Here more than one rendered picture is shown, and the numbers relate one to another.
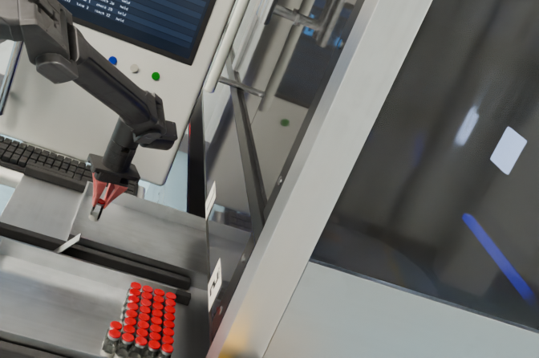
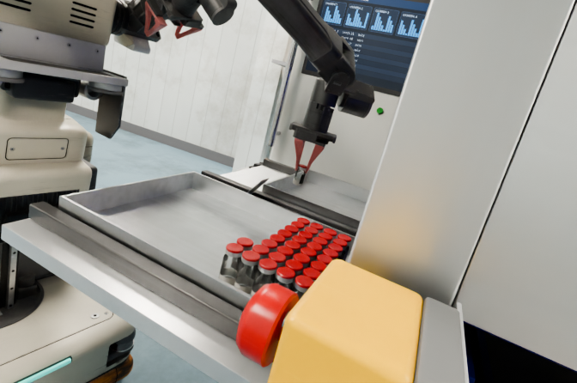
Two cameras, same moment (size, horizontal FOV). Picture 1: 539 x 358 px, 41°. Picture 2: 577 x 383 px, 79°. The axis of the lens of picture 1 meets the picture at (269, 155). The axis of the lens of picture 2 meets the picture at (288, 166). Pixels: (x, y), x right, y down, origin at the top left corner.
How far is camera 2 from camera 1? 0.89 m
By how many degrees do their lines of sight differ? 34
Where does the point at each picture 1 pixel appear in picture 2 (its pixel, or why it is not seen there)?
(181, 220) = not seen: hidden behind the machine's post
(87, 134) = (330, 161)
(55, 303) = (210, 226)
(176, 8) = (394, 53)
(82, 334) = (214, 255)
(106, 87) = not seen: outside the picture
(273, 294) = (478, 85)
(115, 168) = (312, 127)
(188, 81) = not seen: hidden behind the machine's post
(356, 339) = not seen: outside the picture
